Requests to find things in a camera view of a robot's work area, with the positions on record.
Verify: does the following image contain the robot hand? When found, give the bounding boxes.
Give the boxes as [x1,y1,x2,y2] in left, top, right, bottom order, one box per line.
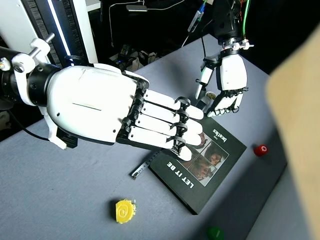
[44,62,205,162]
[194,48,250,118]

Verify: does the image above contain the black hardcover book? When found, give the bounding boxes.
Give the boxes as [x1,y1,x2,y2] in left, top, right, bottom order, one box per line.
[148,115,248,216]

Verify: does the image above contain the black power adapter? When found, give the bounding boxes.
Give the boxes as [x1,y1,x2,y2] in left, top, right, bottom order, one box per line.
[118,43,134,58]

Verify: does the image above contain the beige wooden board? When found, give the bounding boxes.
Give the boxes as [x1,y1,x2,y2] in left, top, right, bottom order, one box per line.
[264,27,320,240]

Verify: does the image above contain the white robot body column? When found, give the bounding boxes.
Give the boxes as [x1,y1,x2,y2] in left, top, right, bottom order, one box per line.
[0,0,100,67]

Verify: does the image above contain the grey table cloth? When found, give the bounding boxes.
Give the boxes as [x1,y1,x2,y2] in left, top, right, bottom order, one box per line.
[0,34,288,240]

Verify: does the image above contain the red toy cylinder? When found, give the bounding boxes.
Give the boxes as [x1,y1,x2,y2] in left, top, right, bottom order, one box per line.
[253,143,269,158]

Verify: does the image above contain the grey flat device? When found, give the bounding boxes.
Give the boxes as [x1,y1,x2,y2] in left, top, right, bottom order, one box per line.
[125,4,149,13]

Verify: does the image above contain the yellow round toy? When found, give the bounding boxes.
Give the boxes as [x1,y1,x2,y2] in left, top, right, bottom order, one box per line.
[111,198,138,225]

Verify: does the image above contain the green toy cylinder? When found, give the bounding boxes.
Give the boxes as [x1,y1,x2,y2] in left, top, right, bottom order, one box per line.
[206,225,226,240]

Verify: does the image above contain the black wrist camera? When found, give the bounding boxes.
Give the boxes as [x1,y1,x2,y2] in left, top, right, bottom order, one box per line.
[44,111,79,151]

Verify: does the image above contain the black camera cable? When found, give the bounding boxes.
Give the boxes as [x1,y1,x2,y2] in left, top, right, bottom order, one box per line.
[7,109,52,143]

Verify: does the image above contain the thin white cable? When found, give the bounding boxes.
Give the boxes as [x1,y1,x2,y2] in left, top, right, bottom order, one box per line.
[108,0,186,48]

